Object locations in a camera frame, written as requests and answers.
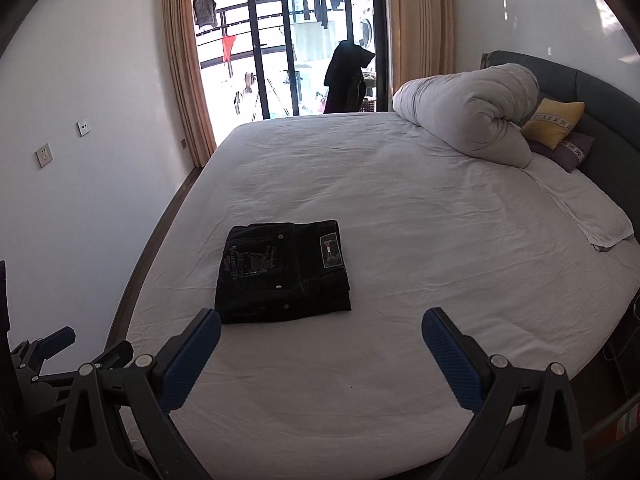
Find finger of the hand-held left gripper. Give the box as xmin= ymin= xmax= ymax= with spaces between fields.
xmin=10 ymin=326 xmax=76 ymax=376
xmin=30 ymin=341 xmax=135 ymax=403

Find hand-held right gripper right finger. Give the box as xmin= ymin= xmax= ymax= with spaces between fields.
xmin=421 ymin=307 xmax=586 ymax=480

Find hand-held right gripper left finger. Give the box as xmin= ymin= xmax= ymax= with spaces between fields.
xmin=56 ymin=307 xmax=222 ymax=480

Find black denim pants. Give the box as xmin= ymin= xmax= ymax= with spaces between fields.
xmin=214 ymin=220 xmax=353 ymax=325

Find person's left hand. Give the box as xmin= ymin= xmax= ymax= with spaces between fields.
xmin=22 ymin=449 xmax=56 ymax=479

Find bed with white sheet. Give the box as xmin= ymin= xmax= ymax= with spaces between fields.
xmin=107 ymin=110 xmax=640 ymax=480

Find folded white towel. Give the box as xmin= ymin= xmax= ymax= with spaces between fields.
xmin=522 ymin=165 xmax=635 ymax=253

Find purple patterned pillow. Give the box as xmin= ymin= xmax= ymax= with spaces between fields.
xmin=527 ymin=132 xmax=596 ymax=175

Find rolled grey-white duvet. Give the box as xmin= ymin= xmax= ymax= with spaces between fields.
xmin=391 ymin=63 xmax=541 ymax=170

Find yellow patterned pillow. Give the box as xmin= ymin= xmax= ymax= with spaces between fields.
xmin=520 ymin=98 xmax=586 ymax=151

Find beige curtain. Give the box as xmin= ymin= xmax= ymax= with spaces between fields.
xmin=389 ymin=0 xmax=457 ymax=107
xmin=160 ymin=0 xmax=219 ymax=169

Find black jacket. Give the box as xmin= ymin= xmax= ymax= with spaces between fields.
xmin=323 ymin=39 xmax=377 ymax=115

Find dark teal headboard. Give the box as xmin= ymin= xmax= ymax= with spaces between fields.
xmin=481 ymin=50 xmax=640 ymax=222

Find black-framed glass balcony door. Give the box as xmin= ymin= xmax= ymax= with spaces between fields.
xmin=190 ymin=0 xmax=392 ymax=122

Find white washing machine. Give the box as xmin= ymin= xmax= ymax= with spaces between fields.
xmin=357 ymin=7 xmax=377 ymax=49

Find grey hanging jacket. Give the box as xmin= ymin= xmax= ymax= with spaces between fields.
xmin=192 ymin=0 xmax=219 ymax=29

